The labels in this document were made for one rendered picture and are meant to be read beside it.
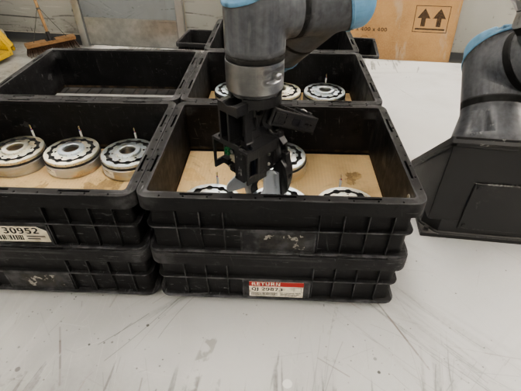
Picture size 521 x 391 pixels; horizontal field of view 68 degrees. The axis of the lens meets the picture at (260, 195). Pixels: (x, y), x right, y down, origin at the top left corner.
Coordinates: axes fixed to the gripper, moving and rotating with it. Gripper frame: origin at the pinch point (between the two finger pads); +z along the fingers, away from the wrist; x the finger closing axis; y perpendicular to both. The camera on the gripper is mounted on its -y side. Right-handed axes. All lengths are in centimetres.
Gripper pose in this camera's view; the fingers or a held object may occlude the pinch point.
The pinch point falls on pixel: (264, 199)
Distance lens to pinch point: 64.7
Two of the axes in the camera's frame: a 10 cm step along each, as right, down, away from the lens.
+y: -7.0, 4.5, -5.6
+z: 0.0, 7.8, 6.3
